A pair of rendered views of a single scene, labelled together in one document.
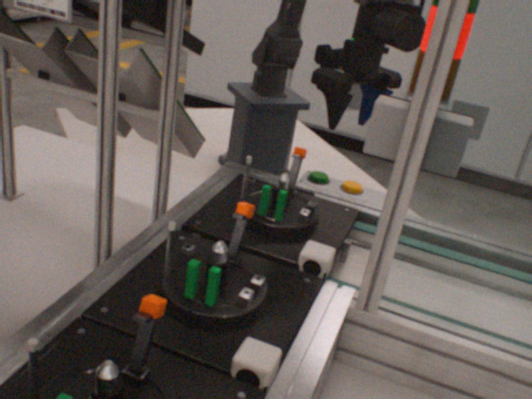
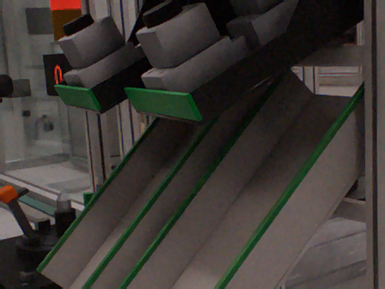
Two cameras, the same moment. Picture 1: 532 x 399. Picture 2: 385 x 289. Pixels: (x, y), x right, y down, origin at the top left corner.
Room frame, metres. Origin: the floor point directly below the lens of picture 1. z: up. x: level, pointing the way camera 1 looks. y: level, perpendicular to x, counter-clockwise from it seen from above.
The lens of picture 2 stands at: (1.42, 0.69, 1.24)
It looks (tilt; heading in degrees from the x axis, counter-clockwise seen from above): 12 degrees down; 219
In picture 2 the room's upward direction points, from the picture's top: 4 degrees counter-clockwise
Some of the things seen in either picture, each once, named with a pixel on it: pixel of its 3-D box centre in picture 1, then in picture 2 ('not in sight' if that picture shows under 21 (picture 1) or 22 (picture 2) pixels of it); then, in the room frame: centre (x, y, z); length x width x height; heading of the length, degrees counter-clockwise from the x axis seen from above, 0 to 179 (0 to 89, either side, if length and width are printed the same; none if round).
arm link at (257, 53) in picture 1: (277, 53); not in sight; (1.28, 0.03, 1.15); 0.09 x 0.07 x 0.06; 118
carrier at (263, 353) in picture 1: (217, 268); not in sight; (0.62, 0.05, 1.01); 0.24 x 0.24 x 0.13; 74
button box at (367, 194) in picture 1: (348, 202); not in sight; (1.05, -0.16, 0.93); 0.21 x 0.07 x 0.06; 74
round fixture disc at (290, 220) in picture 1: (278, 211); (68, 241); (0.87, -0.02, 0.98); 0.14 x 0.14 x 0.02
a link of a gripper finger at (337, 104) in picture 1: (330, 110); not in sight; (0.93, -0.08, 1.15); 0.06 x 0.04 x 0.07; 49
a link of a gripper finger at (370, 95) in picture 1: (370, 105); not in sight; (1.02, -0.15, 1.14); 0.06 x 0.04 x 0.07; 49
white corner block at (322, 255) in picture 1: (316, 261); not in sight; (0.75, -0.09, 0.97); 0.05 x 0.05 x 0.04; 74
